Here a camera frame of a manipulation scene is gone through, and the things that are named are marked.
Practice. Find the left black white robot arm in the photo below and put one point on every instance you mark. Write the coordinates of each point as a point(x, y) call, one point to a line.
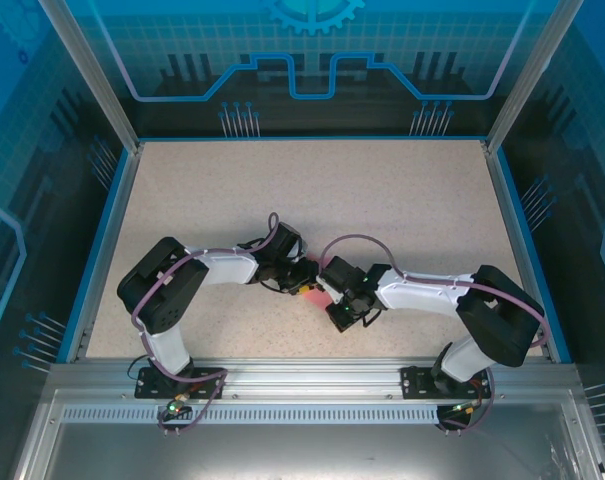
point(157, 290)

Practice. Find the aluminium table side rail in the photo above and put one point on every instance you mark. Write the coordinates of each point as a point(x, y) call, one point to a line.
point(503, 200)
point(109, 250)

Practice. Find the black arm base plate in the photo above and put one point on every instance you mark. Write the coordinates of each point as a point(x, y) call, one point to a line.
point(207, 387)
point(417, 385)

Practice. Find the aluminium frame post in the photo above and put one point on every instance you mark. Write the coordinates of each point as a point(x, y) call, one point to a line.
point(523, 75)
point(96, 75)

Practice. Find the pink paper sheet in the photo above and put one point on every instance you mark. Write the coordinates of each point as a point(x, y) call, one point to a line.
point(318, 299)

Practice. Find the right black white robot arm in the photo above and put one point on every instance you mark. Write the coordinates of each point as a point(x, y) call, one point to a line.
point(502, 315)

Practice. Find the aluminium cross beam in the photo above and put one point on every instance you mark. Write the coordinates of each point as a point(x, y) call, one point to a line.
point(312, 380)

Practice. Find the grey sheet metal tray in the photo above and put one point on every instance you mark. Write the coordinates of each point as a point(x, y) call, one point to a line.
point(307, 455)

